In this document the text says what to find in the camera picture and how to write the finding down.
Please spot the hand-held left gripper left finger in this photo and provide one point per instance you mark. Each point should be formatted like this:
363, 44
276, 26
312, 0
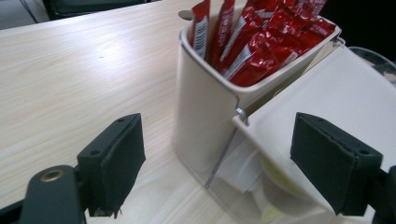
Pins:
115, 161

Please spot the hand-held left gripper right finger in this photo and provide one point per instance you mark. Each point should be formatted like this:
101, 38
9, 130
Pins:
330, 155

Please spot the white storage box with lid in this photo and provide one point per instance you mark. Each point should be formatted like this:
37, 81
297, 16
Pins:
211, 118

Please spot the bunch of red sachets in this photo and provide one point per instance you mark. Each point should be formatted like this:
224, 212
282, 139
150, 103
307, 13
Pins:
258, 40

